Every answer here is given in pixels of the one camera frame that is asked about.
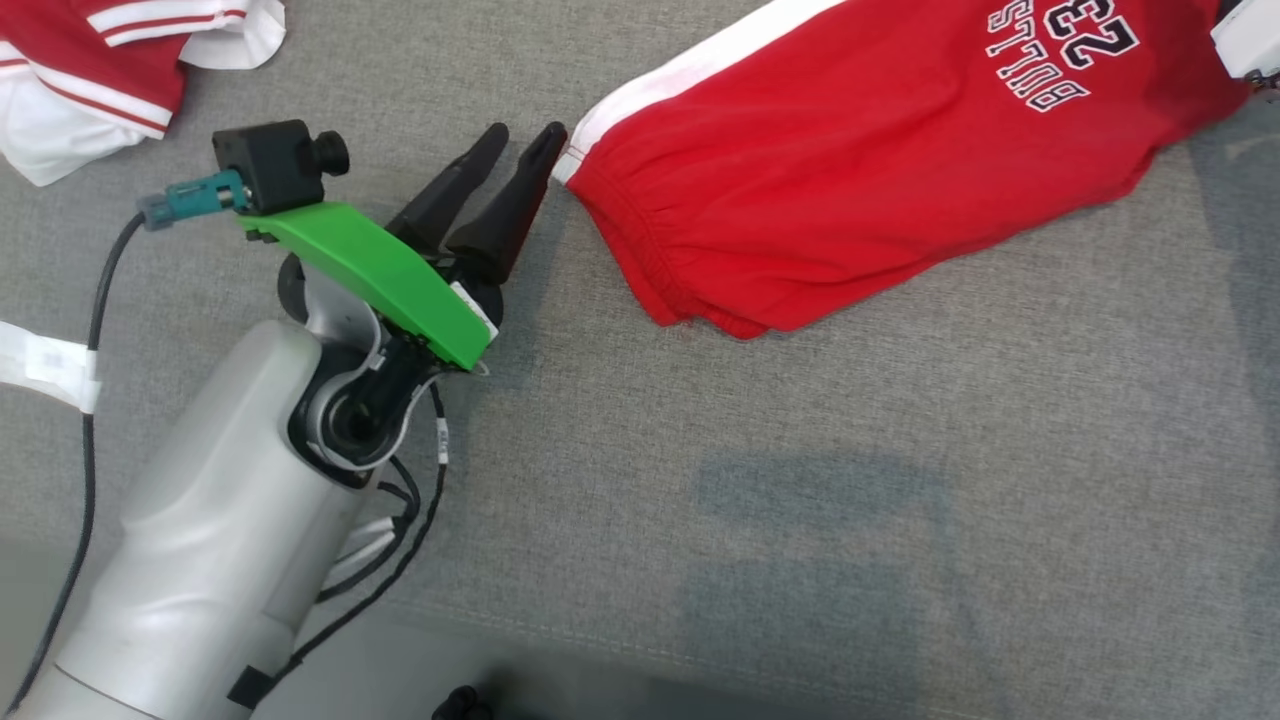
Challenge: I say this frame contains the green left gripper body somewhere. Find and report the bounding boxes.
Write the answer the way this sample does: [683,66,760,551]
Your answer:
[240,200,504,374]

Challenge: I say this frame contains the red white striped jersey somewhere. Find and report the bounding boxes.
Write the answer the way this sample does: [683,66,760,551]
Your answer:
[0,0,288,189]

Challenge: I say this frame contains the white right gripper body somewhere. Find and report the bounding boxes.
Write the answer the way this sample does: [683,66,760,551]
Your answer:
[1209,0,1280,83]

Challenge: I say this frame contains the red Bulls 23 shorts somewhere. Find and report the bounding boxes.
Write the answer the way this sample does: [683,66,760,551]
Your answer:
[550,0,1263,342]

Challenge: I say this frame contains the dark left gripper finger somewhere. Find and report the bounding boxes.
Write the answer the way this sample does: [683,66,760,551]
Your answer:
[384,121,510,253]
[444,121,569,287]

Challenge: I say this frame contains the thick black camera cable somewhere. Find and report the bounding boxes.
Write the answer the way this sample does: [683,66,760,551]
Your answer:
[0,169,253,716]

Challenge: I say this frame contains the white cable tape strap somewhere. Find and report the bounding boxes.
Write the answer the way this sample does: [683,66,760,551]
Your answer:
[0,319,104,417]

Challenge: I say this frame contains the grey fabric sofa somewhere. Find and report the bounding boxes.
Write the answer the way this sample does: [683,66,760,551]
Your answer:
[0,0,1280,720]

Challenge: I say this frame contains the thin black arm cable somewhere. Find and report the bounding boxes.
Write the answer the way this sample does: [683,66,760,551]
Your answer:
[228,380,453,707]

